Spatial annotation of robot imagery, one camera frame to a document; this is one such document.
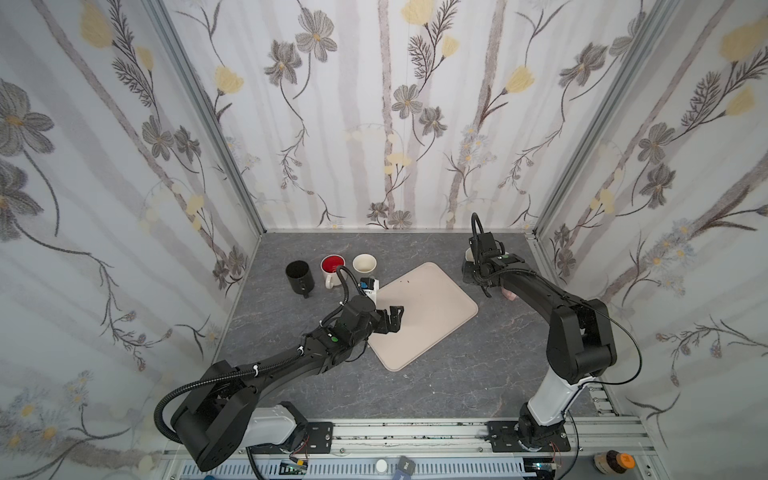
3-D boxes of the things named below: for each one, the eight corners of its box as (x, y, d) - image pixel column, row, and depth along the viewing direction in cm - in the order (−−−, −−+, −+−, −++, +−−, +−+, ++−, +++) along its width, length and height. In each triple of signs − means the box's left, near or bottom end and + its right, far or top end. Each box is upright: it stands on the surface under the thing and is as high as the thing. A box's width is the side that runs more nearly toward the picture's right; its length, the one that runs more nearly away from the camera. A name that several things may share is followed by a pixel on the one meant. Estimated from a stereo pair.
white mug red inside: (321, 290, 105) (317, 276, 98) (326, 266, 112) (322, 252, 105) (345, 290, 105) (342, 276, 98) (347, 266, 112) (345, 252, 105)
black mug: (288, 301, 102) (281, 285, 94) (294, 276, 108) (288, 260, 101) (311, 301, 102) (305, 285, 94) (316, 277, 108) (310, 260, 101)
